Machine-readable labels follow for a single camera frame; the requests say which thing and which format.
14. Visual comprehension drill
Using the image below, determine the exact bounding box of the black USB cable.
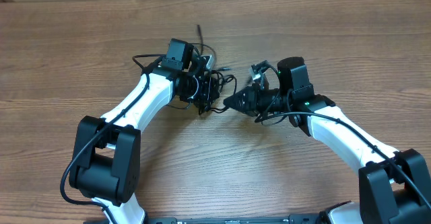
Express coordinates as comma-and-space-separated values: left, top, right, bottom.
197, 65, 238, 116

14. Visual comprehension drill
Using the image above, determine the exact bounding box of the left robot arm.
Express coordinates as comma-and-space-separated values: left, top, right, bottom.
60, 39, 221, 223

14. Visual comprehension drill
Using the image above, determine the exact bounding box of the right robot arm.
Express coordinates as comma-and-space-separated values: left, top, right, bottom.
224, 57, 430, 223

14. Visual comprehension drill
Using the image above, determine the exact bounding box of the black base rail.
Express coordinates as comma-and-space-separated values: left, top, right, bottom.
143, 213, 330, 224

